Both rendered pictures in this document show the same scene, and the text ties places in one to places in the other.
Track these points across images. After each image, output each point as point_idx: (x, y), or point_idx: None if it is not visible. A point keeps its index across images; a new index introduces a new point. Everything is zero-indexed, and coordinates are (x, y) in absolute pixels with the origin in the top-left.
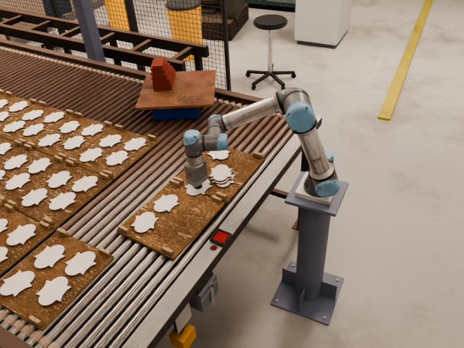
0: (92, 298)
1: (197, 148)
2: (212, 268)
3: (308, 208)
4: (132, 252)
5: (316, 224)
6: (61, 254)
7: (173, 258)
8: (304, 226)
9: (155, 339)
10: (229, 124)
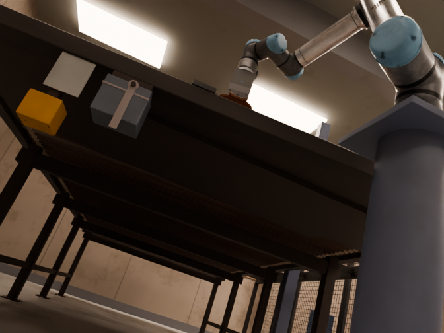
0: None
1: (250, 46)
2: (154, 82)
3: (368, 124)
4: None
5: (390, 180)
6: None
7: None
8: (369, 203)
9: (25, 20)
10: (298, 49)
